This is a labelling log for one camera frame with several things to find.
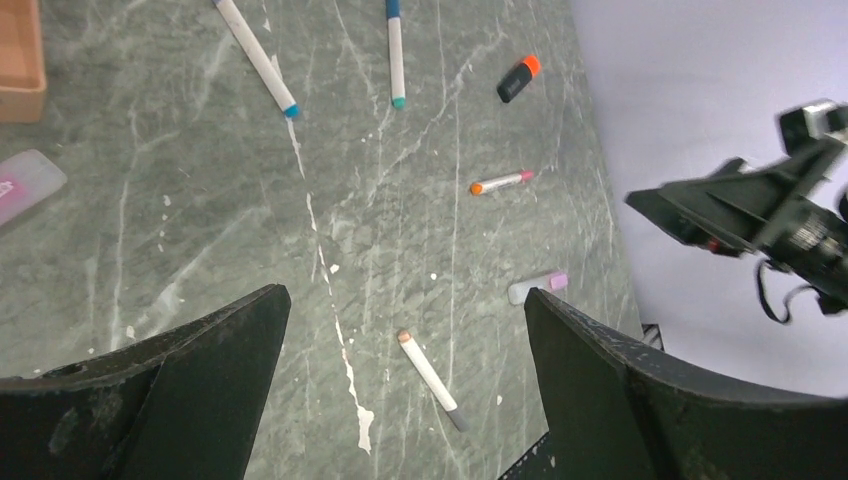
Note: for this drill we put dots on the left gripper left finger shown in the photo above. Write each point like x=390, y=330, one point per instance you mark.
x=183, y=404

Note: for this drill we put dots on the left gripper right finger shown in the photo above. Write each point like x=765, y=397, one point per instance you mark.
x=617, y=408

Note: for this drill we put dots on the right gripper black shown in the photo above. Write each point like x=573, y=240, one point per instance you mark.
x=732, y=211

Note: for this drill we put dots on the white marker orange end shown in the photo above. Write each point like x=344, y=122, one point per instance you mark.
x=489, y=185

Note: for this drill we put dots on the white pen grey cap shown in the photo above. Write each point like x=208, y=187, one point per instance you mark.
x=427, y=372

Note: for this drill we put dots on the orange pen under gripper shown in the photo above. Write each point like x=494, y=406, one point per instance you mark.
x=27, y=178

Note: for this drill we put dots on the white pen blue cap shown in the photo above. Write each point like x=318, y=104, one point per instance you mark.
x=261, y=62

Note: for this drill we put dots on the white pen teal cap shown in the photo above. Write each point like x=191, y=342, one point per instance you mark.
x=395, y=51

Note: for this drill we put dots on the black orange highlighter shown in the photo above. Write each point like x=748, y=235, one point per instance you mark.
x=517, y=78

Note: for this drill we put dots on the orange file organizer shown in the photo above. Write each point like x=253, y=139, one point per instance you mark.
x=23, y=72

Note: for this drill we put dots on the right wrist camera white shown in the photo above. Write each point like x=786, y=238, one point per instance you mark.
x=806, y=124

